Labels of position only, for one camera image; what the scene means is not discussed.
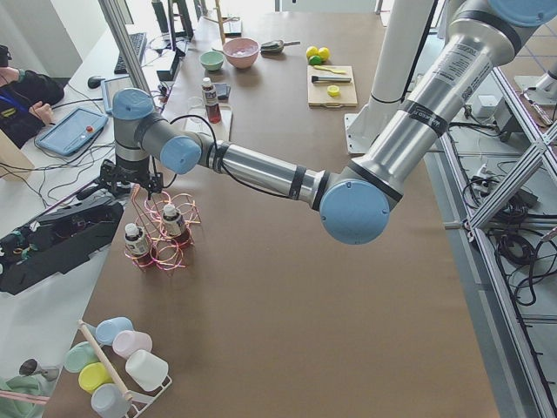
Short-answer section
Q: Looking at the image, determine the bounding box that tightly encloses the steel ice scoop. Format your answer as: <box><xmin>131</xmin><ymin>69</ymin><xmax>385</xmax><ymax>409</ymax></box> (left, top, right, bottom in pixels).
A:
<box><xmin>260</xmin><ymin>40</ymin><xmax>301</xmax><ymax>54</ymax></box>

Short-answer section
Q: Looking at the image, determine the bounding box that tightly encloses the black computer mouse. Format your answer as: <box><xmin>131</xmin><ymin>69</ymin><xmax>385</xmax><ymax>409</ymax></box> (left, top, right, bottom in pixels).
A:
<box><xmin>87</xmin><ymin>76</ymin><xmax>105</xmax><ymax>90</ymax></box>

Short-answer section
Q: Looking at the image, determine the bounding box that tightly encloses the clear wine glass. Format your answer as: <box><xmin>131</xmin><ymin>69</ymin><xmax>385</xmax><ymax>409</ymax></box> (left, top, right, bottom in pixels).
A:
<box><xmin>185</xmin><ymin>97</ymin><xmax>206</xmax><ymax>132</ymax></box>

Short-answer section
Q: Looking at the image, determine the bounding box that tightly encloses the aluminium frame post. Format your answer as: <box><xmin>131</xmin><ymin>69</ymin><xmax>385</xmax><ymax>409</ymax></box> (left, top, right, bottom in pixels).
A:
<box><xmin>98</xmin><ymin>0</ymin><xmax>154</xmax><ymax>105</ymax></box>

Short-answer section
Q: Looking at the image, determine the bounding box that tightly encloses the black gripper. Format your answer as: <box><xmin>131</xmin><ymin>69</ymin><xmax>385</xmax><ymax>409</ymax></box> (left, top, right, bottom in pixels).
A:
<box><xmin>98</xmin><ymin>158</ymin><xmax>164</xmax><ymax>195</ymax></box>

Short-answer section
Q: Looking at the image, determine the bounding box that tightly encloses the teach pendant tablet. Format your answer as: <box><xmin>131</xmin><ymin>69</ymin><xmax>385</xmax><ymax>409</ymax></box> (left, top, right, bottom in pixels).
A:
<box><xmin>100</xmin><ymin>77</ymin><xmax>133</xmax><ymax>115</ymax></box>
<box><xmin>37</xmin><ymin>107</ymin><xmax>108</xmax><ymax>157</ymax></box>

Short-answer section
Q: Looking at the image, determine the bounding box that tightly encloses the colourful cup rack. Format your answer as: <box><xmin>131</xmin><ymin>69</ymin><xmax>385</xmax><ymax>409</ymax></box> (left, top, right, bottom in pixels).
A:
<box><xmin>63</xmin><ymin>316</ymin><xmax>173</xmax><ymax>417</ymax></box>

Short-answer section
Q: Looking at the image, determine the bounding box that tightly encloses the black keyboard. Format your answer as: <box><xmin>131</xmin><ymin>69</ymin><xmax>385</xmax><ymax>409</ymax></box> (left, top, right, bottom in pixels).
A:
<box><xmin>113</xmin><ymin>31</ymin><xmax>149</xmax><ymax>75</ymax></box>

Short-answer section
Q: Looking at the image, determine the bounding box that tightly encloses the half lemon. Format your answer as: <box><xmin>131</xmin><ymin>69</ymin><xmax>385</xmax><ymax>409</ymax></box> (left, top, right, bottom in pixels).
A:
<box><xmin>326</xmin><ymin>85</ymin><xmax>340</xmax><ymax>98</ymax></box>

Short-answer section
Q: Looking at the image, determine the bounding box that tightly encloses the copper wire bottle basket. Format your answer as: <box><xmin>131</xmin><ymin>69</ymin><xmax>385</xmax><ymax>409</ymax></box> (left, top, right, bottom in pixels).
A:
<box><xmin>124</xmin><ymin>185</ymin><xmax>201</xmax><ymax>271</ymax></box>

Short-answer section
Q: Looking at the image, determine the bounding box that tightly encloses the teach pendant tablet near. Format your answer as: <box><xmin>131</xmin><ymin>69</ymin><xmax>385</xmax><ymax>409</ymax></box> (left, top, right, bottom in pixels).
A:
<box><xmin>37</xmin><ymin>107</ymin><xmax>108</xmax><ymax>157</ymax></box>

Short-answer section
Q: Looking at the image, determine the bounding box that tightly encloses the grey folded cloth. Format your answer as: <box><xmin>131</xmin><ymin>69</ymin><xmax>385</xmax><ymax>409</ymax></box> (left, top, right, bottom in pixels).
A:
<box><xmin>215</xmin><ymin>83</ymin><xmax>232</xmax><ymax>101</ymax></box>

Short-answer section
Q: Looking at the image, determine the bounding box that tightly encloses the whole yellow lemon upper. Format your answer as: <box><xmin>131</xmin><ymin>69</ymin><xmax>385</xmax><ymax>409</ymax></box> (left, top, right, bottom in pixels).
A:
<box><xmin>305</xmin><ymin>45</ymin><xmax>319</xmax><ymax>59</ymax></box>

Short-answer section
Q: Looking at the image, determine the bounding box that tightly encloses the cream rabbit tray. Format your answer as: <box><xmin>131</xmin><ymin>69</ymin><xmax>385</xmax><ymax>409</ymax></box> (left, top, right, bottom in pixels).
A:
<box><xmin>178</xmin><ymin>104</ymin><xmax>232</xmax><ymax>141</ymax></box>

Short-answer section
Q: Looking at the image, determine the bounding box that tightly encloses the suntory tea bottle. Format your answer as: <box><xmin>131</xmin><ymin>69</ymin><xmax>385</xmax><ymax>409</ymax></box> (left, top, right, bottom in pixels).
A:
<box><xmin>124</xmin><ymin>223</ymin><xmax>157</xmax><ymax>268</ymax></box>
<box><xmin>201</xmin><ymin>77</ymin><xmax>221</xmax><ymax>124</ymax></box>
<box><xmin>162</xmin><ymin>203</ymin><xmax>191</xmax><ymax>248</ymax></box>

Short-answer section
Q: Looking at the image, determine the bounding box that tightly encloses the yellow plastic knife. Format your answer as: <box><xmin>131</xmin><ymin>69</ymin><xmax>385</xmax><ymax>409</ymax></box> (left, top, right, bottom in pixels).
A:
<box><xmin>313</xmin><ymin>65</ymin><xmax>347</xmax><ymax>74</ymax></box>

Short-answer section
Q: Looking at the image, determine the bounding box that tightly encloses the green ceramic bowl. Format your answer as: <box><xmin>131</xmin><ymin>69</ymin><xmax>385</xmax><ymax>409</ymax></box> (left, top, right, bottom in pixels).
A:
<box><xmin>199</xmin><ymin>51</ymin><xmax>225</xmax><ymax>71</ymax></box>

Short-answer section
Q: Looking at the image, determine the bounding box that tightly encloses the black computer monitor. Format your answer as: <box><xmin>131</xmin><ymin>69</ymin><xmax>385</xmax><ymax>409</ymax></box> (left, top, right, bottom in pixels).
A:
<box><xmin>167</xmin><ymin>0</ymin><xmax>194</xmax><ymax>57</ymax></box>

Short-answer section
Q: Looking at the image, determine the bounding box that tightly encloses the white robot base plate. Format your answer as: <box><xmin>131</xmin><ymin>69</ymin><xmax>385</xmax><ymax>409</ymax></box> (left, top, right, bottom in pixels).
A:
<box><xmin>344</xmin><ymin>108</ymin><xmax>390</xmax><ymax>155</ymax></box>

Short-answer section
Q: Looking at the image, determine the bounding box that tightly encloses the pink bowl of ice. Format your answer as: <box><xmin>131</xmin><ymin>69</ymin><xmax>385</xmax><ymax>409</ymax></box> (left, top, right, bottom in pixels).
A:
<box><xmin>223</xmin><ymin>37</ymin><xmax>260</xmax><ymax>69</ymax></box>

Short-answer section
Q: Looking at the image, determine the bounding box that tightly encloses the teach pendant tablet far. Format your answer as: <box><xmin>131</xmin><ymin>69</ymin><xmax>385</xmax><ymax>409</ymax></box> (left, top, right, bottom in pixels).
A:
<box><xmin>100</xmin><ymin>77</ymin><xmax>133</xmax><ymax>115</ymax></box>

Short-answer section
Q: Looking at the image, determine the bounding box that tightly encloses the steel muddler black tip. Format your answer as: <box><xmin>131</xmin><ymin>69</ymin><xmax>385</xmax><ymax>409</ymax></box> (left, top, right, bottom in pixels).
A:
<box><xmin>311</xmin><ymin>75</ymin><xmax>352</xmax><ymax>84</ymax></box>

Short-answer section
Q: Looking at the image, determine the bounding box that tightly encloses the wooden cup tree stand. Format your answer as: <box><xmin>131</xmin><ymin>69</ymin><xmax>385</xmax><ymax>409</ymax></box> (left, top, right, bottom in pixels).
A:
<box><xmin>203</xmin><ymin>0</ymin><xmax>242</xmax><ymax>47</ymax></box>

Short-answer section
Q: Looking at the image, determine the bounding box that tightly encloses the bamboo cutting board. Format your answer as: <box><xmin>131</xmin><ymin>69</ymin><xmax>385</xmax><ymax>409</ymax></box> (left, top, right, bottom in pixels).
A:
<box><xmin>307</xmin><ymin>65</ymin><xmax>358</xmax><ymax>107</ymax></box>

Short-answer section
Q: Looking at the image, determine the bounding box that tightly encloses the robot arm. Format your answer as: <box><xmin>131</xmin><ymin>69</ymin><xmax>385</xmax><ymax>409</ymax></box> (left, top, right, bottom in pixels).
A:
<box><xmin>112</xmin><ymin>1</ymin><xmax>556</xmax><ymax>245</ymax></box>

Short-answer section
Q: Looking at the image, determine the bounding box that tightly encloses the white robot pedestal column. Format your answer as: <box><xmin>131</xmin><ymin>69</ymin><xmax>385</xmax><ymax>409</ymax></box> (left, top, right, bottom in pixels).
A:
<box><xmin>368</xmin><ymin>0</ymin><xmax>437</xmax><ymax>131</ymax></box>

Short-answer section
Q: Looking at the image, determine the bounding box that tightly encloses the person at desk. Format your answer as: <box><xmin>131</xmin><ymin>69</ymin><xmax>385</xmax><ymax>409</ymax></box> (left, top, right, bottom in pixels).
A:
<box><xmin>1</xmin><ymin>45</ymin><xmax>64</xmax><ymax>149</ymax></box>

